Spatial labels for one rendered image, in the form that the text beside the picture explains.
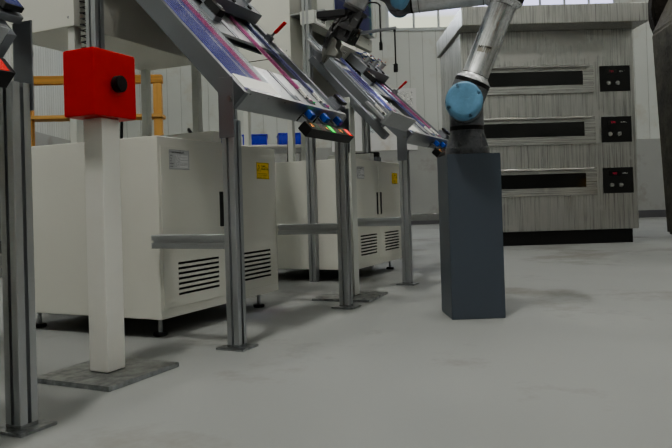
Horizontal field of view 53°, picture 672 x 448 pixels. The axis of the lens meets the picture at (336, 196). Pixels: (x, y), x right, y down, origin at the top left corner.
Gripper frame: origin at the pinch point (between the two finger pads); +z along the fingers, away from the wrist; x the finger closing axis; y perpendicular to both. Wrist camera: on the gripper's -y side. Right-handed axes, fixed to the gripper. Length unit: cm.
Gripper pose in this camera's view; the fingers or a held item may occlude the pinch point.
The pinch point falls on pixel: (323, 58)
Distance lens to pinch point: 238.0
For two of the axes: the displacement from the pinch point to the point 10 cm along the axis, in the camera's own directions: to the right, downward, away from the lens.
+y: 7.8, 5.0, -3.7
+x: 4.3, 0.0, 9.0
